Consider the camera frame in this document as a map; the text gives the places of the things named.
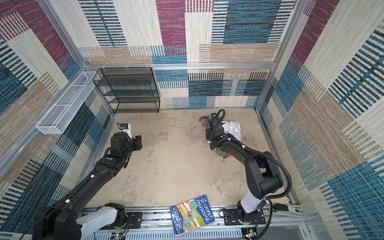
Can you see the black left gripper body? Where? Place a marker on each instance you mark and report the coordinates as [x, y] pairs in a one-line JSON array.
[[136, 144]]

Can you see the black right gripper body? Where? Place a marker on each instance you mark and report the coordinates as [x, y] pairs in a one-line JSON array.
[[208, 133]]

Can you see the pink red cloth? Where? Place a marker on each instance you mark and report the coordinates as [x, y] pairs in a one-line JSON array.
[[203, 121]]

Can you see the olive green cloth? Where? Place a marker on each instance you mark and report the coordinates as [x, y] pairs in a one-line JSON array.
[[222, 154]]

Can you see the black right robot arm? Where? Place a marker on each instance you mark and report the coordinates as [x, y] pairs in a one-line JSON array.
[[262, 172]]

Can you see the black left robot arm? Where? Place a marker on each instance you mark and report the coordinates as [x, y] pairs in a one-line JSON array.
[[62, 220]]

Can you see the white cloth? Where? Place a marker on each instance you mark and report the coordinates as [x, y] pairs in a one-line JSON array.
[[233, 128]]

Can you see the colourful treehouse book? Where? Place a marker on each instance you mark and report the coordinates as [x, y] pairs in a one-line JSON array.
[[191, 215]]

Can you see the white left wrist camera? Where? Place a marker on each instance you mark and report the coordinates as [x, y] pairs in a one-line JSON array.
[[125, 128]]

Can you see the black wire shelf rack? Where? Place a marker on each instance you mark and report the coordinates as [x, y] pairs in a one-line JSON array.
[[128, 90]]

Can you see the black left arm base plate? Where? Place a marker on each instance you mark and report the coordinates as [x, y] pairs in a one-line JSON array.
[[133, 220]]

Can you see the white mesh wall basket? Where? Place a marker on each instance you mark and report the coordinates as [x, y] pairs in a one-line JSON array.
[[60, 115]]

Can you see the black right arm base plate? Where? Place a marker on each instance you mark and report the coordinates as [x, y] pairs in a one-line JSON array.
[[236, 216]]

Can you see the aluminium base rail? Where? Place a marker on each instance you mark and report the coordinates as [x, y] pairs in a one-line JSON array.
[[157, 225]]

